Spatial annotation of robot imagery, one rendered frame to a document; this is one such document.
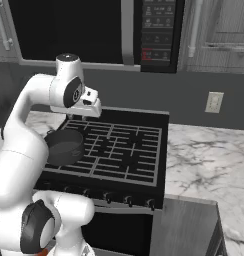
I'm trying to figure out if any black microwave oven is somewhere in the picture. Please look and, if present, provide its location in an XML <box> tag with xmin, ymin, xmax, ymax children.
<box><xmin>7</xmin><ymin>0</ymin><xmax>186</xmax><ymax>74</ymax></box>

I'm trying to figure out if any black oven door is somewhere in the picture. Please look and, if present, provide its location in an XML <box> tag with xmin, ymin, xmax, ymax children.
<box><xmin>79</xmin><ymin>209</ymin><xmax>154</xmax><ymax>256</ymax></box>

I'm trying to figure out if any grey base cabinet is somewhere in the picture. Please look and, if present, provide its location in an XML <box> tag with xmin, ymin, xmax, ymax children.
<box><xmin>149</xmin><ymin>195</ymin><xmax>229</xmax><ymax>256</ymax></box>

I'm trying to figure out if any white wall socket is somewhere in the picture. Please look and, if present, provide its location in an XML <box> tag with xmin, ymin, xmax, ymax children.
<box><xmin>204</xmin><ymin>91</ymin><xmax>225</xmax><ymax>115</ymax></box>

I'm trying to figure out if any grey cupboard door handle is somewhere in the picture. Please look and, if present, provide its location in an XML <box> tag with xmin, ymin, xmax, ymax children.
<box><xmin>187</xmin><ymin>0</ymin><xmax>204</xmax><ymax>58</ymax></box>
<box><xmin>0</xmin><ymin>0</ymin><xmax>14</xmax><ymax>52</ymax></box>

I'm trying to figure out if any grey microwave door handle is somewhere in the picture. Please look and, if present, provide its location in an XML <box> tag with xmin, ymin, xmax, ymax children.
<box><xmin>120</xmin><ymin>0</ymin><xmax>136</xmax><ymax>66</ymax></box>

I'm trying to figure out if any grey oven door handle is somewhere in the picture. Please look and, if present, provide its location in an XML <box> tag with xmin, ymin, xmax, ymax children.
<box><xmin>91</xmin><ymin>199</ymin><xmax>164</xmax><ymax>215</ymax></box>

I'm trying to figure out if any grey wall cupboard door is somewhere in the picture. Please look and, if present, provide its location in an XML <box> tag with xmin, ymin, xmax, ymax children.
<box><xmin>178</xmin><ymin>0</ymin><xmax>244</xmax><ymax>75</ymax></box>
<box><xmin>0</xmin><ymin>0</ymin><xmax>22</xmax><ymax>63</ymax></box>

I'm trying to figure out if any black stove with hob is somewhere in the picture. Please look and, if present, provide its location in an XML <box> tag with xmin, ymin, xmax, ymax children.
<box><xmin>33</xmin><ymin>106</ymin><xmax>171</xmax><ymax>256</ymax></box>

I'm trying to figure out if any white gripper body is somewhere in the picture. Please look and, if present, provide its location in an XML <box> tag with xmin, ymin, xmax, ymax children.
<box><xmin>49</xmin><ymin>98</ymin><xmax>103</xmax><ymax>119</ymax></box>

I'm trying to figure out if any dark grey pot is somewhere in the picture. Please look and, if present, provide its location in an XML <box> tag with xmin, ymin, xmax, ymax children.
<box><xmin>43</xmin><ymin>128</ymin><xmax>85</xmax><ymax>167</ymax></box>

